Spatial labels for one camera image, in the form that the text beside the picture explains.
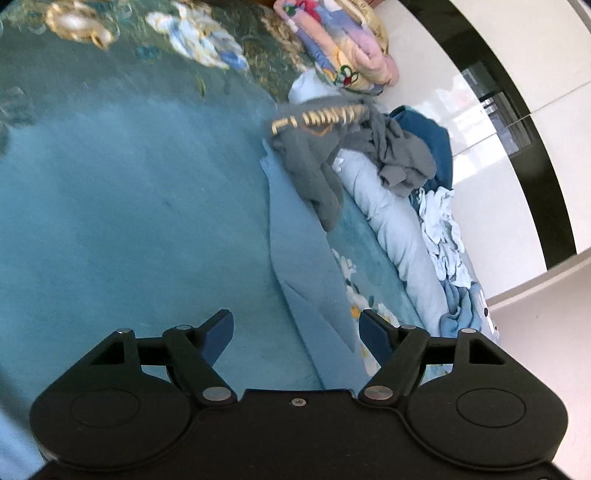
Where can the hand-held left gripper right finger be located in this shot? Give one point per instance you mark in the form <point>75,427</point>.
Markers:
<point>371,333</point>

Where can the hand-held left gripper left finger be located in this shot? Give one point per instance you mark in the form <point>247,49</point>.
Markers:
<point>220,334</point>

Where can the light blue fleece garment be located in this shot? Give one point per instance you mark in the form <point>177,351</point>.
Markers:
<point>304,277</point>

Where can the small blue crumpled cloth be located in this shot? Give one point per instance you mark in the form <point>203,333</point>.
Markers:
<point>457,314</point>

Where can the crumpled white cloth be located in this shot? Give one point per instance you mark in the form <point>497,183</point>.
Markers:
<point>443,230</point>

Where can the grey garment with gold print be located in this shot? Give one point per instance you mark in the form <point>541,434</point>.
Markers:
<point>401,152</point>

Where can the dark blue cloth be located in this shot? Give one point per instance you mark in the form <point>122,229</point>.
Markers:
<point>434,138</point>

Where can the glossy white black wardrobe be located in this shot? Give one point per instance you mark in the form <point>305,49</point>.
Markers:
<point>415,69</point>

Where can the folded colourful cartoon quilt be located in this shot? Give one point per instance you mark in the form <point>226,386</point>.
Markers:
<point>332,41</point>

